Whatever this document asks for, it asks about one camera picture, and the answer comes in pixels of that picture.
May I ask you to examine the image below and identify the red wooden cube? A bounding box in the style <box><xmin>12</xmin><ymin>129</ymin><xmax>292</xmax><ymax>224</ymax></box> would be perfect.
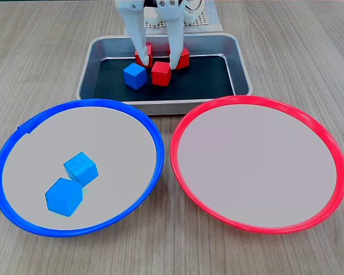
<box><xmin>168</xmin><ymin>47</ymin><xmax>190</xmax><ymax>70</ymax></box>
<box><xmin>134</xmin><ymin>44</ymin><xmax>154</xmax><ymax>68</ymax></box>
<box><xmin>151</xmin><ymin>61</ymin><xmax>172</xmax><ymax>87</ymax></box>

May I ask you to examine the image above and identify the blue wooden cube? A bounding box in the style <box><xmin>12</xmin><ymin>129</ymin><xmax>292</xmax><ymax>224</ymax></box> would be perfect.
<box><xmin>63</xmin><ymin>151</ymin><xmax>99</xmax><ymax>188</ymax></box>
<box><xmin>45</xmin><ymin>177</ymin><xmax>84</xmax><ymax>218</ymax></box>
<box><xmin>122</xmin><ymin>62</ymin><xmax>148</xmax><ymax>90</ymax></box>

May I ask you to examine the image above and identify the silver metal tray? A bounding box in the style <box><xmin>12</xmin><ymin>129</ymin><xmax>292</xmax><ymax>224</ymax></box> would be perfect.
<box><xmin>76</xmin><ymin>33</ymin><xmax>253</xmax><ymax>115</ymax></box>

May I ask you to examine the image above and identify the black tray liner mat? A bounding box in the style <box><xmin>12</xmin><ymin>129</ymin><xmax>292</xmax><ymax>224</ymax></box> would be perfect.
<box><xmin>93</xmin><ymin>54</ymin><xmax>236</xmax><ymax>101</ymax></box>

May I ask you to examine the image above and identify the white dish blue rim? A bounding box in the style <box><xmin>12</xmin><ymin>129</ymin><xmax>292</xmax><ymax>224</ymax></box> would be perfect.
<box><xmin>0</xmin><ymin>98</ymin><xmax>165</xmax><ymax>238</ymax></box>

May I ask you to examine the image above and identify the white dish red rim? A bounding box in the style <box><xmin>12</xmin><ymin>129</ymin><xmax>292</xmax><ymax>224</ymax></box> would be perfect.
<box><xmin>170</xmin><ymin>95</ymin><xmax>344</xmax><ymax>235</ymax></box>

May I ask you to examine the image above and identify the pale base plate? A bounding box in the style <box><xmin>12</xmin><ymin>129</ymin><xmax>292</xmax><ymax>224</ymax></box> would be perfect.
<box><xmin>143</xmin><ymin>0</ymin><xmax>223</xmax><ymax>33</ymax></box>

